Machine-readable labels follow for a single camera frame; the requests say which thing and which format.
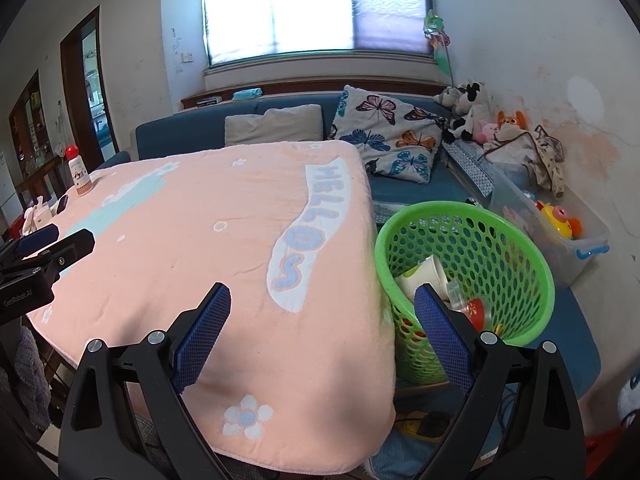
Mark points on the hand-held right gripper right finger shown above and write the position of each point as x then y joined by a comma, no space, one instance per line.
442,340

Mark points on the pink printed blanket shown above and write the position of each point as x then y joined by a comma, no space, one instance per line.
200,240

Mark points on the dark book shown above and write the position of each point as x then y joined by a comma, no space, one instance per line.
210,101

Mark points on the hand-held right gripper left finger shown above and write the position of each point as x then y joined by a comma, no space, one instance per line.
202,340

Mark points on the orange fox plush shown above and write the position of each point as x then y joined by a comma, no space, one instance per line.
511,122

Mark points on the black object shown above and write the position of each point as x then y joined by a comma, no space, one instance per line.
470,201

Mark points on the grey patterned mat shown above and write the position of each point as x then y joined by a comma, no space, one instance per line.
470,162

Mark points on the black and white cow plush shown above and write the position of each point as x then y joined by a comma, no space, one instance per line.
465,125
475,92

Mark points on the pink plush toy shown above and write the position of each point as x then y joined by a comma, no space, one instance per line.
485,132

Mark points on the beige pillow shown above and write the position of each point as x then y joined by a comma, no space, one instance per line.
275,125

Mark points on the small white object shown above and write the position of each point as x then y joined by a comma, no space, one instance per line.
35,216

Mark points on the wooden cabinet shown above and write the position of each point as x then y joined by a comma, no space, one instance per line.
30,130

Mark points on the blue sofa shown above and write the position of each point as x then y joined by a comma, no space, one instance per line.
415,190

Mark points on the green plastic basket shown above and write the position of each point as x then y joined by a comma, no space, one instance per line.
450,208

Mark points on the person's left forearm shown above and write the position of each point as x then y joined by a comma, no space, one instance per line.
32,375

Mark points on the red noodle cup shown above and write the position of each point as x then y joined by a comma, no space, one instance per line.
430,272

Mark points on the white refrigerator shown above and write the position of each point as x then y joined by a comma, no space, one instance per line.
7,185

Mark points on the black phone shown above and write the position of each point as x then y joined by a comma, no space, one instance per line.
62,204

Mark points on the red plastic object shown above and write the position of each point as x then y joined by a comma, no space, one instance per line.
605,445

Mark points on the grey plush toy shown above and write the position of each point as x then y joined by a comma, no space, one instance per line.
447,96

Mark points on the wooden door frame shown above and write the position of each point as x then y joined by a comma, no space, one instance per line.
67,85

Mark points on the clear plastic storage box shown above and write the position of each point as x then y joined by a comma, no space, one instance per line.
515,200

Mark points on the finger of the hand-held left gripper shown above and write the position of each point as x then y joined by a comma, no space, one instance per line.
35,237
70,247

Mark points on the blue denim cloth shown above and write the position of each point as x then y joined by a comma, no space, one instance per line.
400,455

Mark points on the wooden window ledge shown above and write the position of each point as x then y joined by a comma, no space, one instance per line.
300,85

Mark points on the grey checked cloth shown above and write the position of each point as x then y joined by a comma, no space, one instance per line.
150,435

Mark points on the white bottle with red cap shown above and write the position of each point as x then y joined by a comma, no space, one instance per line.
79,170

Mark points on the colourful pinwheel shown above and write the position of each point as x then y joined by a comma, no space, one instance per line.
437,35

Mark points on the butterfly print pillow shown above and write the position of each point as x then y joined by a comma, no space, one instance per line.
385,135

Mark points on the white and blue plush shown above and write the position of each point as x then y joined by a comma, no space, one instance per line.
630,400

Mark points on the beige printed cloth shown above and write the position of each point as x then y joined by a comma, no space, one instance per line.
540,157

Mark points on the yellow duck toy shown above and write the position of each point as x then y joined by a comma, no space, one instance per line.
557,220

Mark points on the teal tissue pack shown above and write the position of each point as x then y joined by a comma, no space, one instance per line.
247,93

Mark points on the window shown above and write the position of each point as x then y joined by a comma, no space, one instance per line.
300,5

